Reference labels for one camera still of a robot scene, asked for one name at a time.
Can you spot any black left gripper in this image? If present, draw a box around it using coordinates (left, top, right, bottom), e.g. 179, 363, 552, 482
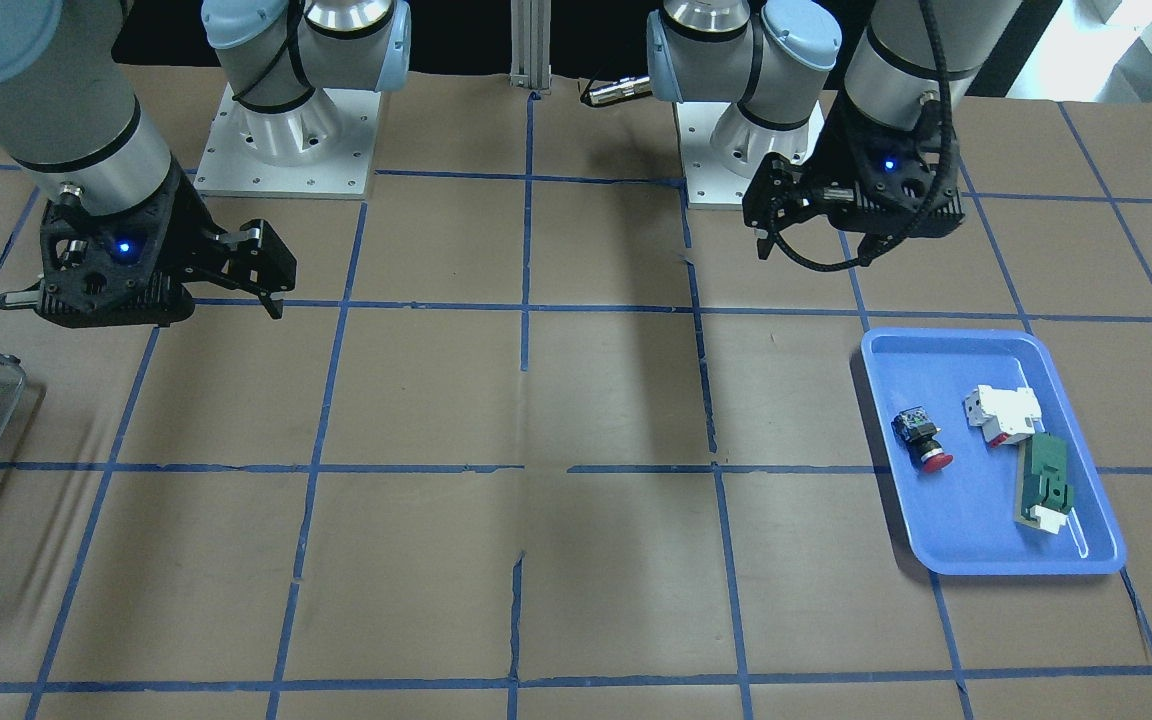
742, 94, 965, 262

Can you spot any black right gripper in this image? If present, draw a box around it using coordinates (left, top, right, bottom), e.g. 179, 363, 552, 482
36, 164, 297, 328

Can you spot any red emergency stop button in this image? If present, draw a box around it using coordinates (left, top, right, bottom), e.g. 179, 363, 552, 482
890, 406, 954, 473

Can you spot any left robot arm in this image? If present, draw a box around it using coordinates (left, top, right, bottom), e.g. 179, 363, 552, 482
646, 1, 1020, 273

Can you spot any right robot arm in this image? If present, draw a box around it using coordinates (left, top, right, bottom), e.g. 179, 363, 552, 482
0, 1, 412, 328

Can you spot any white electrical module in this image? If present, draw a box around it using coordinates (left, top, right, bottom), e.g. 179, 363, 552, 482
963, 386, 1043, 448

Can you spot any blue plastic tray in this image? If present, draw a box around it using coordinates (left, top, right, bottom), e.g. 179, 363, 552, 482
861, 327, 1126, 577

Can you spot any green terminal block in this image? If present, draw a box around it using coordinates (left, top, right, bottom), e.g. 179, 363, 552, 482
1014, 432, 1073, 536

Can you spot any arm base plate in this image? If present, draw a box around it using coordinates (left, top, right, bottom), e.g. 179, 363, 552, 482
673, 90, 835, 210
195, 88, 385, 200

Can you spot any silver cable connector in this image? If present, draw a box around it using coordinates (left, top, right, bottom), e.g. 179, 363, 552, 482
579, 76, 653, 108

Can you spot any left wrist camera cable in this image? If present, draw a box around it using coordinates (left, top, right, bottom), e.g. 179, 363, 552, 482
771, 0, 962, 273

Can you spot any aluminium frame post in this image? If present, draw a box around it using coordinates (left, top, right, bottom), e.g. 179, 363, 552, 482
509, 0, 552, 94

